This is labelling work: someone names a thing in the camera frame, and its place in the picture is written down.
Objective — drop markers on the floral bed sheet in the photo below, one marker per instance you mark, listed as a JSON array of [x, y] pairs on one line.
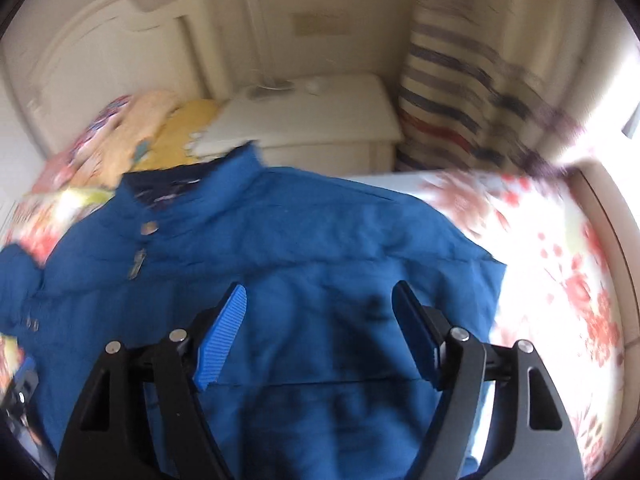
[[550, 270]]

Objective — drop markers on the cream nightstand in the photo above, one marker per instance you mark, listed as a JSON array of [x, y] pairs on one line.
[[310, 120]]

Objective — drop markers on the blue padded jacket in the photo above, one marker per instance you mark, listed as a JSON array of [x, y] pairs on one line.
[[325, 240]]

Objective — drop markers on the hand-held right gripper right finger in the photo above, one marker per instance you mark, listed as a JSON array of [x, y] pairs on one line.
[[417, 330]]

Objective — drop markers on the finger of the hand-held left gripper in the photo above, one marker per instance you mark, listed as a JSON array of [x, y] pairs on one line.
[[20, 395]]

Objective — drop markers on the colourful printed pillow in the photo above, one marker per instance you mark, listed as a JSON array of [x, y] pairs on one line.
[[70, 160]]

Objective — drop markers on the cream wooden headboard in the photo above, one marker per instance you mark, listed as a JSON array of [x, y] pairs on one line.
[[100, 50]]

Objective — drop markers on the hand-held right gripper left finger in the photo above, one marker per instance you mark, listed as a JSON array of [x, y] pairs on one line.
[[222, 330]]

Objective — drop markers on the striped curtain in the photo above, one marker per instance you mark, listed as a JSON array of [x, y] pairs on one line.
[[450, 90]]

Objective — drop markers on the yellow pillow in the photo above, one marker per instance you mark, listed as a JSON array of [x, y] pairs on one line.
[[185, 130]]

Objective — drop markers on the peach printed pillow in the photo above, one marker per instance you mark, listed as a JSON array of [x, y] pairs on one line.
[[135, 125]]

